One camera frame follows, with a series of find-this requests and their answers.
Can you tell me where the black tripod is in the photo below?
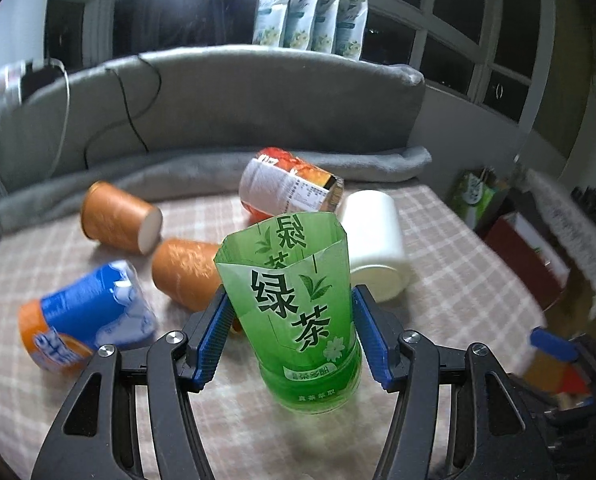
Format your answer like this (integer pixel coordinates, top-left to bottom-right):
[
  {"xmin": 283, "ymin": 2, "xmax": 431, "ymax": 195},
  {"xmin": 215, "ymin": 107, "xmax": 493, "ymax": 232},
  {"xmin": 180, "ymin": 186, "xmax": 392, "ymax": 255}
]
[{"xmin": 180, "ymin": 0, "xmax": 230, "ymax": 47}]

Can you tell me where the dark electronic device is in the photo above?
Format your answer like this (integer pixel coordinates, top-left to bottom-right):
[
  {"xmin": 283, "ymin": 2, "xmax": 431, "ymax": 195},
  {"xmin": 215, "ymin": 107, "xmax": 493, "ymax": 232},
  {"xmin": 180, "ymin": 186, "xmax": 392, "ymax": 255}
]
[{"xmin": 0, "ymin": 59, "xmax": 65, "ymax": 107}]

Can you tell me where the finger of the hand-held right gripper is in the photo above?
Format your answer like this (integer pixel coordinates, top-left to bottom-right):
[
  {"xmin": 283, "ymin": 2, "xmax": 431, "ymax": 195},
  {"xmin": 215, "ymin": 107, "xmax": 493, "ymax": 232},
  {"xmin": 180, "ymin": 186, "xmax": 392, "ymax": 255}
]
[{"xmin": 529, "ymin": 326, "xmax": 596, "ymax": 401}]

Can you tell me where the red and white label cup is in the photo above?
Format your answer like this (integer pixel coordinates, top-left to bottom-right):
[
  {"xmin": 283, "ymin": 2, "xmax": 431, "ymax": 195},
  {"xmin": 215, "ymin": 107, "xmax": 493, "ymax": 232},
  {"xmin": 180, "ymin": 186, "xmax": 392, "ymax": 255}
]
[{"xmin": 238, "ymin": 147, "xmax": 345, "ymax": 227}]

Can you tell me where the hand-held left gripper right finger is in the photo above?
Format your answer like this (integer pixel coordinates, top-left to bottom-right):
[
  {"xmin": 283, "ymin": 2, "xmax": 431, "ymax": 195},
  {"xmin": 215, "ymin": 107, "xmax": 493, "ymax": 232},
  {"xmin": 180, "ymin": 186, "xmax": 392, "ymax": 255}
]
[{"xmin": 353, "ymin": 284, "xmax": 559, "ymax": 480}]

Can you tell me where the grey padded headboard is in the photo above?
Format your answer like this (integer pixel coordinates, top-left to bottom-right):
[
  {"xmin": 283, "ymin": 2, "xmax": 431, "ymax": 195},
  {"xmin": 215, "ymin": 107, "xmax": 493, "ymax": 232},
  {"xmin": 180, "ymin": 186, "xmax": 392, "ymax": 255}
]
[{"xmin": 0, "ymin": 45, "xmax": 427, "ymax": 198}]

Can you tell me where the orange paper cup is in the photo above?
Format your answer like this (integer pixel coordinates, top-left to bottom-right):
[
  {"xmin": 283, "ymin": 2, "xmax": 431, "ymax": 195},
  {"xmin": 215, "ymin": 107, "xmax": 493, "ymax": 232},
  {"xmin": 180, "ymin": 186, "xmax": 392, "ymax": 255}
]
[
  {"xmin": 151, "ymin": 239, "xmax": 225, "ymax": 312},
  {"xmin": 80, "ymin": 181, "xmax": 164, "ymax": 255}
]

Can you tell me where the green label plastic cup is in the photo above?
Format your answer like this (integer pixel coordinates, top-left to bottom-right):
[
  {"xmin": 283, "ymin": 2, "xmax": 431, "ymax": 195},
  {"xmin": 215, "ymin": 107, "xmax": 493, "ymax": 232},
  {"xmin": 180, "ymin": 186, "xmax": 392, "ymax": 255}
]
[{"xmin": 214, "ymin": 211, "xmax": 364, "ymax": 416}]

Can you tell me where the black cable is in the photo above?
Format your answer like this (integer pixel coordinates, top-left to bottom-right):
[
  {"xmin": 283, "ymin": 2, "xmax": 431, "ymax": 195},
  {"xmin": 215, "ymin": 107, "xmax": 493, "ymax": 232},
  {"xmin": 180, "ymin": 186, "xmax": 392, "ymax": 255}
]
[{"xmin": 82, "ymin": 54, "xmax": 162, "ymax": 172}]

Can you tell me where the blue and orange label cup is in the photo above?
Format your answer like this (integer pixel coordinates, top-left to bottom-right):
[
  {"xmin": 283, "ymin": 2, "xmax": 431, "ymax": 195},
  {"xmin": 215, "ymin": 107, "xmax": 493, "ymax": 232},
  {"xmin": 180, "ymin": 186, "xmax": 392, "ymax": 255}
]
[{"xmin": 18, "ymin": 260, "xmax": 159, "ymax": 374}]

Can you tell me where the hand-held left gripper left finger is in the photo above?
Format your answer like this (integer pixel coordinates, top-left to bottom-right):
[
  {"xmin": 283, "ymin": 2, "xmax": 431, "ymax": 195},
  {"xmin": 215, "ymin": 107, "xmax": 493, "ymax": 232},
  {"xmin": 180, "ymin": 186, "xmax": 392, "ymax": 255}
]
[{"xmin": 28, "ymin": 284, "xmax": 236, "ymax": 480}]

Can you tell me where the green carton box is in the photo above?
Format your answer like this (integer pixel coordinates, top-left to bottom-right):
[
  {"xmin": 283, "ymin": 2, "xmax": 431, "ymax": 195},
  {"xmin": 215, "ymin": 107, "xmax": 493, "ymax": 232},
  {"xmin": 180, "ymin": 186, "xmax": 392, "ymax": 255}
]
[{"xmin": 450, "ymin": 169, "xmax": 502, "ymax": 229}]

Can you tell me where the white lace cloth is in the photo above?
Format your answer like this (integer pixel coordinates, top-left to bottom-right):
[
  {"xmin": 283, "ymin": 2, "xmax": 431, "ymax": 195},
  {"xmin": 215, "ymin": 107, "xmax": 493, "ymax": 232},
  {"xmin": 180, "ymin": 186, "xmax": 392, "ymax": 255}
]
[{"xmin": 520, "ymin": 167, "xmax": 596, "ymax": 307}]

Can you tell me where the white cable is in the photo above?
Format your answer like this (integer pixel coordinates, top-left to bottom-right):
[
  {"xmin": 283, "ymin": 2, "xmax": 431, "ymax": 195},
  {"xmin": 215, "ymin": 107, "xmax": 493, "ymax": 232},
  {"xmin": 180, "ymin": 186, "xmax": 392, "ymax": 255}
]
[{"xmin": 47, "ymin": 57, "xmax": 72, "ymax": 177}]

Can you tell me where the orange red container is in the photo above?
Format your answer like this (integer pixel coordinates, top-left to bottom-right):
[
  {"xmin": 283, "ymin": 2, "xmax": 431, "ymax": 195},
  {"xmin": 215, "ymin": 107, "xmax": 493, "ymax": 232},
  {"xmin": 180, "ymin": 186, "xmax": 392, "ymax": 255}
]
[{"xmin": 524, "ymin": 351, "xmax": 593, "ymax": 397}]

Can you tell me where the dark red box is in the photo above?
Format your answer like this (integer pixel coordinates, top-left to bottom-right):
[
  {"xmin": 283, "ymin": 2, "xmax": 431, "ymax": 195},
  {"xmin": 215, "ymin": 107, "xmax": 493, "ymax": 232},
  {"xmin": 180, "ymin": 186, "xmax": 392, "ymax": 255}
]
[{"xmin": 477, "ymin": 212, "xmax": 572, "ymax": 312}]

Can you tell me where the white-framed window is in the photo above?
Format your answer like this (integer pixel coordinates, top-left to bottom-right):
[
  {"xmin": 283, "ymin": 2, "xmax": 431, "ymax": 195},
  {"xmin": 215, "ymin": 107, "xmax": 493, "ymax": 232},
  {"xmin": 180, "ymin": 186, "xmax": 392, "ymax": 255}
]
[
  {"xmin": 362, "ymin": 0, "xmax": 556, "ymax": 123},
  {"xmin": 43, "ymin": 0, "xmax": 260, "ymax": 69}
]

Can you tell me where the floral refill pouch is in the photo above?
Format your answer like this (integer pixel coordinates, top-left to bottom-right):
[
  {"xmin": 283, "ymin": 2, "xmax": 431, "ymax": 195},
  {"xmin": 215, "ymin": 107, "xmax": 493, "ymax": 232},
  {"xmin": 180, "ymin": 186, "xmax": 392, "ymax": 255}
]
[
  {"xmin": 311, "ymin": 0, "xmax": 352, "ymax": 55},
  {"xmin": 284, "ymin": 0, "xmax": 330, "ymax": 52},
  {"xmin": 251, "ymin": 0, "xmax": 303, "ymax": 47},
  {"xmin": 335, "ymin": 0, "xmax": 370, "ymax": 60}
]

